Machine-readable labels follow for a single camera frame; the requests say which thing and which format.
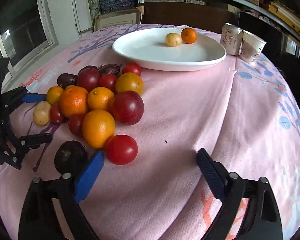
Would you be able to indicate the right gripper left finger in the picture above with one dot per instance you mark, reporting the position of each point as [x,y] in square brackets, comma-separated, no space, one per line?
[46,200]

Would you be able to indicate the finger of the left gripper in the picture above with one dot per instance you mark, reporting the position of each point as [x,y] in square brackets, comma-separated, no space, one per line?
[29,142]
[34,98]

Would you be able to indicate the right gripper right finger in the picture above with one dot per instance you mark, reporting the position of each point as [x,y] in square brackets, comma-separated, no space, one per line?
[261,219]

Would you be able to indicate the large orange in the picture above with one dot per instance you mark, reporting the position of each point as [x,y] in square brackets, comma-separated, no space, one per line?
[98,126]
[74,101]

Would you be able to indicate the dark purple mangosteen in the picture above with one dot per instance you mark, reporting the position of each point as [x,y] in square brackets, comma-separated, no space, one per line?
[71,157]

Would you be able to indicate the yellow orange fruit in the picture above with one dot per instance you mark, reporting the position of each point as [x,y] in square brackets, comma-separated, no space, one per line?
[99,98]

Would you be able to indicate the red cherry tomato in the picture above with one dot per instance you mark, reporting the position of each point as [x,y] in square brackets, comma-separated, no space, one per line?
[121,149]

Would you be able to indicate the dark red plum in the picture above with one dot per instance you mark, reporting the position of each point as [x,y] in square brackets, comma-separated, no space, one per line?
[127,108]

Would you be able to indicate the yellow tomato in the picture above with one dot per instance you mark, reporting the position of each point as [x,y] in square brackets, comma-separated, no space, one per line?
[129,82]

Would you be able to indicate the pale yellow round fruit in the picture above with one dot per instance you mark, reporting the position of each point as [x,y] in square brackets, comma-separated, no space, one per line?
[173,40]

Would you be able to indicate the small tangerine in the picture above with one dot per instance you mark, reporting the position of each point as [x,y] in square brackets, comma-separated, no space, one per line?
[189,35]

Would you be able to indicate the white plate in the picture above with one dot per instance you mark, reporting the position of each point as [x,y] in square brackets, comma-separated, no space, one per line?
[148,48]

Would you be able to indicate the framed picture board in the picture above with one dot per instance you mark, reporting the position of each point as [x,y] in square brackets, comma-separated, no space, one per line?
[121,17]

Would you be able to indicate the white paper cup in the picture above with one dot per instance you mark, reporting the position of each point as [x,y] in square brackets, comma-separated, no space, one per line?
[251,47]

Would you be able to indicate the pink drink can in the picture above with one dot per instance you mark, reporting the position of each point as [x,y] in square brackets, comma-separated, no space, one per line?
[231,38]

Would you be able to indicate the dark wooden cabinet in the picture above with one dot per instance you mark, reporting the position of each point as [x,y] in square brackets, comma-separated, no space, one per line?
[193,15]

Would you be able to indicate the window with white frame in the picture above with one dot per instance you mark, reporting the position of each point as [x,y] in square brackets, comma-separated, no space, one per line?
[26,32]

